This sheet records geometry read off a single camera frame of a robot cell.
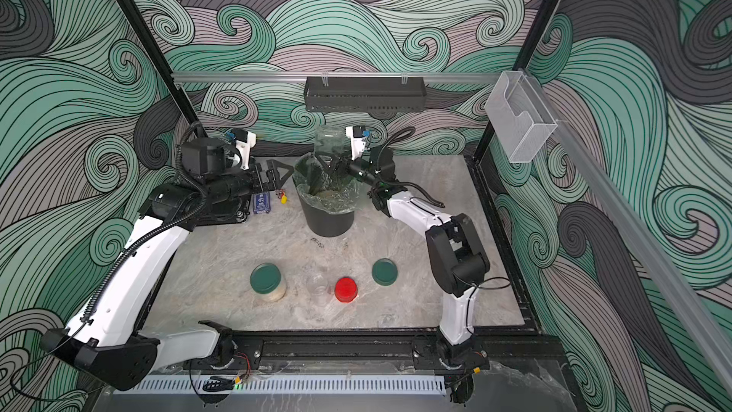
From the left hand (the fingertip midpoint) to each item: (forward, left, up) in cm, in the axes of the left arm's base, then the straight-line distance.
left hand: (278, 167), depth 67 cm
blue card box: (+16, +18, -36) cm, 43 cm away
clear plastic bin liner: (+9, -7, -20) cm, 23 cm away
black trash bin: (+6, -9, -37) cm, 39 cm away
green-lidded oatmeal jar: (-17, +7, -29) cm, 34 cm away
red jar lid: (-17, -16, -36) cm, 43 cm away
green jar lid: (-11, -28, -37) cm, 48 cm away
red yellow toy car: (+18, +10, -36) cm, 41 cm away
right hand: (+11, -8, -6) cm, 15 cm away
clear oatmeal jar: (-16, -8, -36) cm, 40 cm away
